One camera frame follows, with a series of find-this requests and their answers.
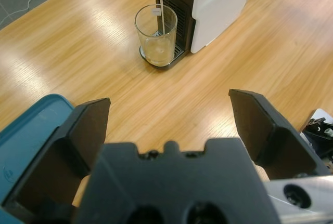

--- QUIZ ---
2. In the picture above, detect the white capsule coffee machine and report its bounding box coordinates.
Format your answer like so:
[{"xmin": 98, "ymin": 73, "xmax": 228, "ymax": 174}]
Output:
[{"xmin": 150, "ymin": 0, "xmax": 260, "ymax": 55}]

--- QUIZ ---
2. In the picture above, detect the metal drip tray grate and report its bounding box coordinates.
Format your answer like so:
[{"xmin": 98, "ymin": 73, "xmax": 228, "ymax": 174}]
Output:
[{"xmin": 139, "ymin": 30, "xmax": 186, "ymax": 70}]

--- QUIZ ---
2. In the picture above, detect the clear glass cup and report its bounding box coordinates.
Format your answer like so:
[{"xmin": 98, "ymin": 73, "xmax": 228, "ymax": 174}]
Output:
[{"xmin": 134, "ymin": 4, "xmax": 178, "ymax": 67}]

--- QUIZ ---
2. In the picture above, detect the teal plastic tray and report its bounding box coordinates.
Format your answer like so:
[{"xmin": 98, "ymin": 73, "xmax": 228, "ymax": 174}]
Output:
[{"xmin": 0, "ymin": 93, "xmax": 75, "ymax": 224}]

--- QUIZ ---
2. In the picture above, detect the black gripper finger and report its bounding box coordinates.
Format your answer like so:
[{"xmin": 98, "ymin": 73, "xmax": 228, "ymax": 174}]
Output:
[
  {"xmin": 228, "ymin": 88, "xmax": 330, "ymax": 181},
  {"xmin": 1, "ymin": 97, "xmax": 111, "ymax": 209}
]

